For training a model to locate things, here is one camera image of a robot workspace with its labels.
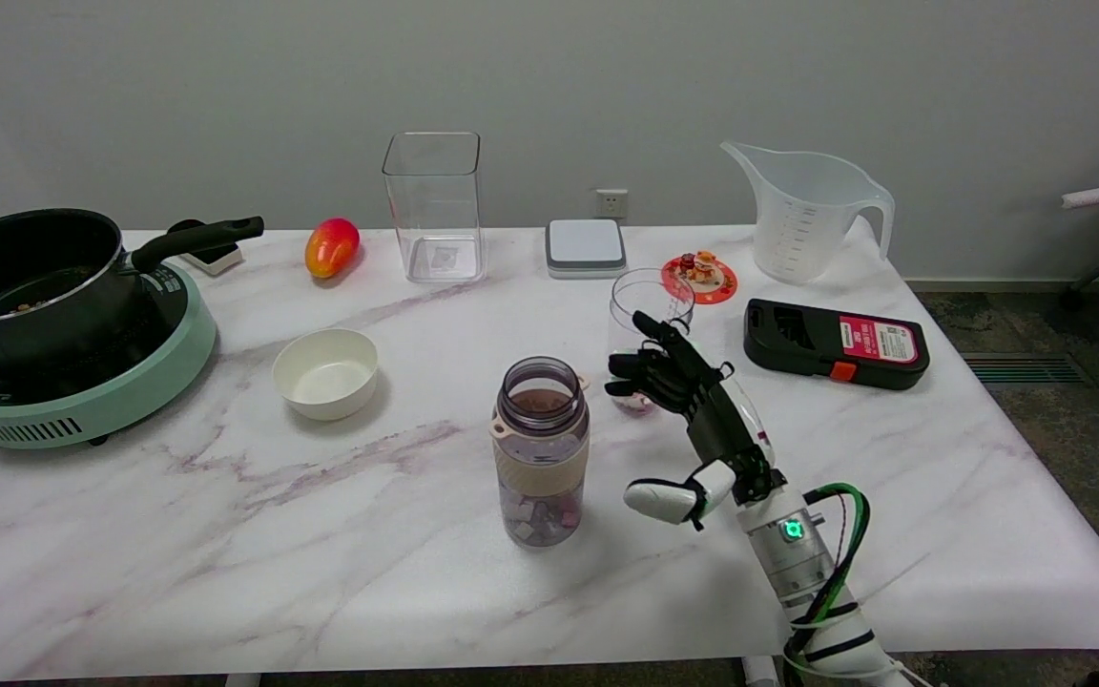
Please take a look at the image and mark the clear plastic measuring jug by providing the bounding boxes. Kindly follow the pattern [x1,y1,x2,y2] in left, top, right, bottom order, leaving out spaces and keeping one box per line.
[720,141,896,285]

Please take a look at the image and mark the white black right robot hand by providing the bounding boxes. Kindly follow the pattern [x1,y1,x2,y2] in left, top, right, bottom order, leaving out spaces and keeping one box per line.
[604,311,787,531]

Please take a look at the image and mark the red orange toy mango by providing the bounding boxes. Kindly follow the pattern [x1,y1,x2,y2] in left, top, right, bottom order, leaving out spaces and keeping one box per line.
[305,218,361,281]

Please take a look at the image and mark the clear plastic cup with cubes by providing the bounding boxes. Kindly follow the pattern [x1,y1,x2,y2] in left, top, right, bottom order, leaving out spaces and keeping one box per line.
[609,268,695,417]

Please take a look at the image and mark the red coaster with figurines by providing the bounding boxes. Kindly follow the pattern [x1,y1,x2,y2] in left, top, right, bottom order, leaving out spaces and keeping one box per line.
[661,250,737,305]

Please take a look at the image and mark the grey clear bottle beige sleeve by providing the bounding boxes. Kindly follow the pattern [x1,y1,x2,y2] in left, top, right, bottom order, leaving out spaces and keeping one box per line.
[489,356,591,549]

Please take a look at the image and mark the black slicer box pink label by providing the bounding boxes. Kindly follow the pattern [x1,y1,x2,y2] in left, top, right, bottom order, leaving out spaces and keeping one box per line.
[743,299,931,392]

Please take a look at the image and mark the white grey square lid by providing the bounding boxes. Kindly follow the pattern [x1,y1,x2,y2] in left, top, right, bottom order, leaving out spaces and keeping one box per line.
[546,219,627,280]

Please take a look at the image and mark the black saucepan with handle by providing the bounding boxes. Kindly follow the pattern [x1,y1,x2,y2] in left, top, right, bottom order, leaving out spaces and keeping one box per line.
[0,208,265,368]

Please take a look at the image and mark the floor vent grille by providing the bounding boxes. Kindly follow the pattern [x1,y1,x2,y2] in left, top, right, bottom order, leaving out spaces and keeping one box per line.
[960,353,1085,385]

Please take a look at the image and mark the green robot wrist cable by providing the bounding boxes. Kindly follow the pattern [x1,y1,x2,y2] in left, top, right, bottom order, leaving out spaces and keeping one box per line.
[783,483,870,687]

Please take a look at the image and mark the mint green induction cooker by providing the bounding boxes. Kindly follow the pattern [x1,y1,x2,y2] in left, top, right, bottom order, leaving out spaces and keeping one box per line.
[0,260,218,450]

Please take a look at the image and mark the white bowl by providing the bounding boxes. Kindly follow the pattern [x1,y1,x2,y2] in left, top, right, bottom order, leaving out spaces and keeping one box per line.
[272,328,380,422]

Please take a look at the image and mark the clear square plastic container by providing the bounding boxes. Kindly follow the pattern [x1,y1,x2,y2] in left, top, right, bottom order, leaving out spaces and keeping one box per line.
[382,132,487,284]

